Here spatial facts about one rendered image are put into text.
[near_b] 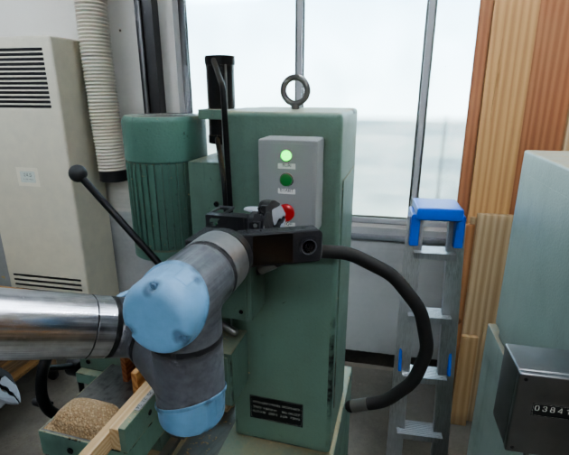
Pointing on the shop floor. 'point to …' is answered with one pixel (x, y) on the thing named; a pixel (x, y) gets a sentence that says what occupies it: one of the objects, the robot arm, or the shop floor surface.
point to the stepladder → (456, 235)
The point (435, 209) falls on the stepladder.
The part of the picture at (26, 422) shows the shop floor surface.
